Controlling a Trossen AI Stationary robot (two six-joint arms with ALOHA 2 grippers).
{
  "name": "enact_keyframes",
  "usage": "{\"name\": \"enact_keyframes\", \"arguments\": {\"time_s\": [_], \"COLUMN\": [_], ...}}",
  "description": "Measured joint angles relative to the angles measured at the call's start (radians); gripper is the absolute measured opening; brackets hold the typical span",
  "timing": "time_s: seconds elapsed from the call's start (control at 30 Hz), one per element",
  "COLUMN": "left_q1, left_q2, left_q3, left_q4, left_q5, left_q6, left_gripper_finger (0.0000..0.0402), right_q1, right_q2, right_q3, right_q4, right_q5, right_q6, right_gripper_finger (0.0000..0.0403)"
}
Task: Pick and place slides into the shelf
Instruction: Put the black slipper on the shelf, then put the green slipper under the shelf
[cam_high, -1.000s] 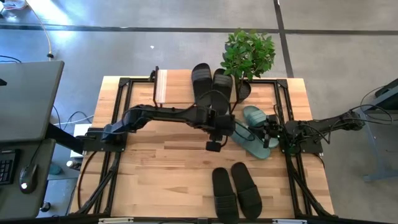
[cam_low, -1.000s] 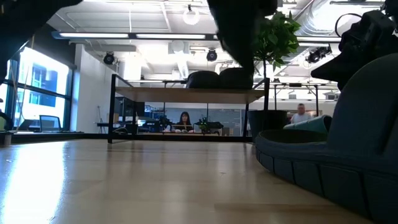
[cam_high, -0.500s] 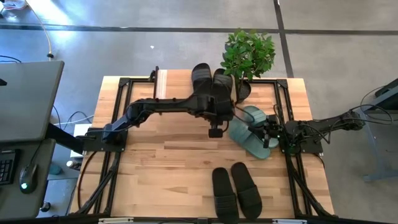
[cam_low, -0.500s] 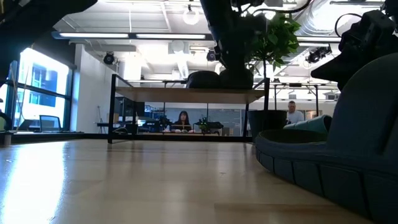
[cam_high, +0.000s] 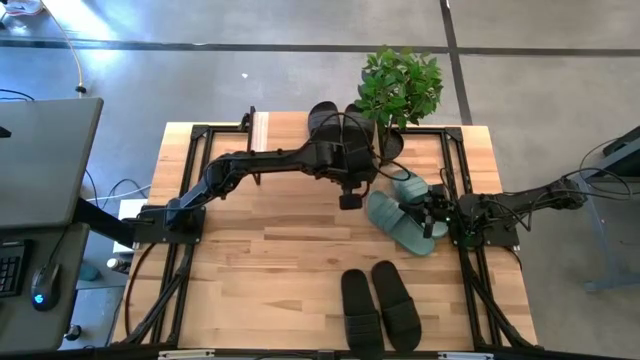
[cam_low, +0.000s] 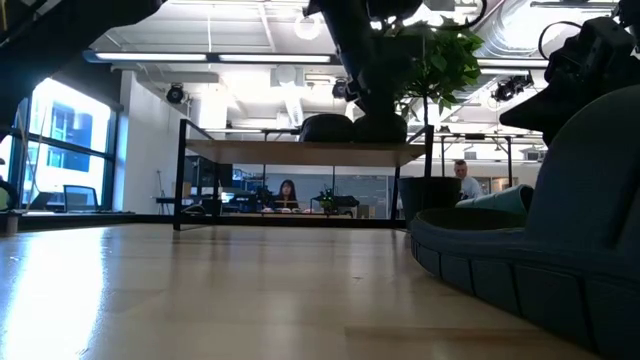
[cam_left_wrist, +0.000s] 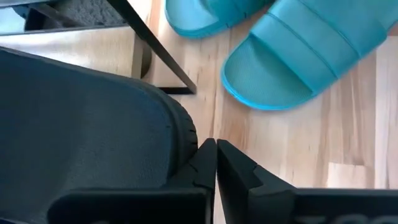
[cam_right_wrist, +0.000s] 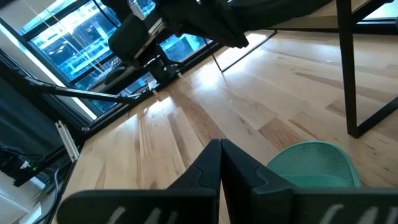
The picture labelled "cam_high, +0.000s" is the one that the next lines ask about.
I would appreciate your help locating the white metal bracket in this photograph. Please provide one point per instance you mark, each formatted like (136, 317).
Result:
(185, 354)
(465, 356)

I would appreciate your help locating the black computer mouse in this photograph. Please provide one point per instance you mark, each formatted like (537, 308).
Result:
(46, 287)

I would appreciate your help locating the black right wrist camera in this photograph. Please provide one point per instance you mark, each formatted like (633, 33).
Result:
(438, 192)

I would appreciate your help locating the green rubber slide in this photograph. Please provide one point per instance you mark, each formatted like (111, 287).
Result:
(395, 225)
(410, 187)

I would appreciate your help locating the black flat device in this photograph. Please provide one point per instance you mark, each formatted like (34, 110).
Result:
(625, 142)

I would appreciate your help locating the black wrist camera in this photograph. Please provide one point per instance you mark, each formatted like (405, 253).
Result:
(438, 192)
(350, 201)

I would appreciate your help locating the wooden shelf black metal frame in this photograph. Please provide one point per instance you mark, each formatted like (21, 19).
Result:
(285, 135)

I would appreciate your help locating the green leafy plant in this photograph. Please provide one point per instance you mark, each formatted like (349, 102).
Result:
(400, 85)

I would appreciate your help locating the black round knob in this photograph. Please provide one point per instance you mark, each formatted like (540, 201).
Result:
(73, 333)

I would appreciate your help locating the teal round object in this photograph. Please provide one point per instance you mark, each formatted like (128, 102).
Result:
(90, 272)

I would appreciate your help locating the white power box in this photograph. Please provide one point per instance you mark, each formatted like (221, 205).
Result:
(122, 247)

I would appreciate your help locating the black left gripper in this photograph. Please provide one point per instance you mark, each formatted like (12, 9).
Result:
(337, 160)

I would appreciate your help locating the light grey desk top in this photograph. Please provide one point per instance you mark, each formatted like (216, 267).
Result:
(45, 160)

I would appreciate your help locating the black keyboard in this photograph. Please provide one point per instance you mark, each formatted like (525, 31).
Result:
(10, 270)

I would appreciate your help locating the black support beam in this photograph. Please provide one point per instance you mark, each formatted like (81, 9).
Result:
(100, 222)

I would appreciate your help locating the black rubber slide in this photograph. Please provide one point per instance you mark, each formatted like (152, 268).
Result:
(361, 320)
(397, 310)
(322, 122)
(356, 137)

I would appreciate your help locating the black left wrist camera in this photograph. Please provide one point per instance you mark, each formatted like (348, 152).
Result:
(350, 201)

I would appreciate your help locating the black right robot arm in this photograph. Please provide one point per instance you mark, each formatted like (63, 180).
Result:
(530, 197)

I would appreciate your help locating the grey metal table frame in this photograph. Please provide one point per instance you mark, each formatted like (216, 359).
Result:
(595, 235)

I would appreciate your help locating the dark grey desk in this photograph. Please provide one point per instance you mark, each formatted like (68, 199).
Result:
(20, 325)

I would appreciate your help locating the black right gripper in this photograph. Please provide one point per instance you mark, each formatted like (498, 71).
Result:
(442, 212)

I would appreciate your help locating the white pink object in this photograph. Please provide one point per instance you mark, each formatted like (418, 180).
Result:
(27, 7)

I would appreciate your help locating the black plant pot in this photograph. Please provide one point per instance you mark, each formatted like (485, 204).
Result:
(393, 147)

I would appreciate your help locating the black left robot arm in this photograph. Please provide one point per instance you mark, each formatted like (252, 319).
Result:
(260, 160)

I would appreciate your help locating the small bottle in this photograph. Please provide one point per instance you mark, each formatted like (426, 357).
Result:
(117, 264)

